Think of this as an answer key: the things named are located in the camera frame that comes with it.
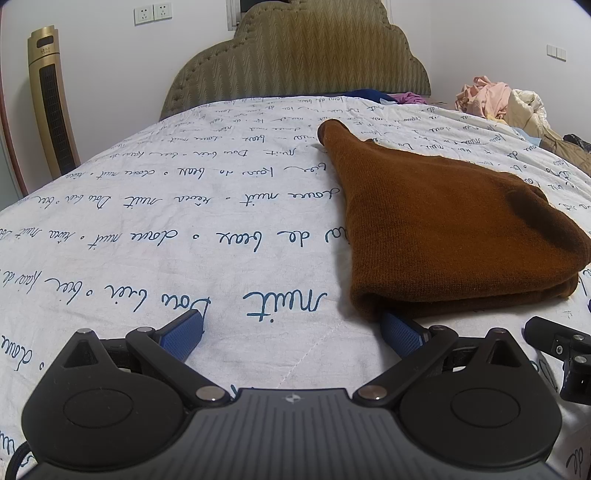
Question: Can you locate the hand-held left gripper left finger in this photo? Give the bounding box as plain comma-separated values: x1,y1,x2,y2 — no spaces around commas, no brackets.
60,309,232,409

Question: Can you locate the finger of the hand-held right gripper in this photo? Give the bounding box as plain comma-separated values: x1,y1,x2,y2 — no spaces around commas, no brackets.
524,316,591,406

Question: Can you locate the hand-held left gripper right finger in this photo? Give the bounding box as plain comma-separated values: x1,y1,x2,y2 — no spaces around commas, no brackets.
352,311,521,409

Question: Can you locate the brown knit sweater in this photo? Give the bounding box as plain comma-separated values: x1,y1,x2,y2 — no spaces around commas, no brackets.
317,119,591,324

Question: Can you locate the pink clothes pile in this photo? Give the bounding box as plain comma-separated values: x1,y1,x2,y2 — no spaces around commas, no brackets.
455,76,513,120

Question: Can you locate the white script-printed bed cover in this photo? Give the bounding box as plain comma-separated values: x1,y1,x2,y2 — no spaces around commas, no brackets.
0,95,591,480

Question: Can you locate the black cloth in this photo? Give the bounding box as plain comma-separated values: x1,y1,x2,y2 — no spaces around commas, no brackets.
562,134,591,154

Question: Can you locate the blue garment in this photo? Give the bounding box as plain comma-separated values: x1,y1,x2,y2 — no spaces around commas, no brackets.
344,89,393,103

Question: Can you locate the gold tower fan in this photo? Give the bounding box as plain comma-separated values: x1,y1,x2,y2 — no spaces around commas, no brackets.
27,27,80,181

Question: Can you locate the olive upholstered headboard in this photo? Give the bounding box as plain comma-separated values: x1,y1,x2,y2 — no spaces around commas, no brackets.
159,0,431,121

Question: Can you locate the black cable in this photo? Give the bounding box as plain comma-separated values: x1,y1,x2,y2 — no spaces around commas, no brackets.
6,440,31,479

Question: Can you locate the reddish wooden door frame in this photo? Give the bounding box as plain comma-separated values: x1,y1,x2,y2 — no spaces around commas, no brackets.
0,88,30,197

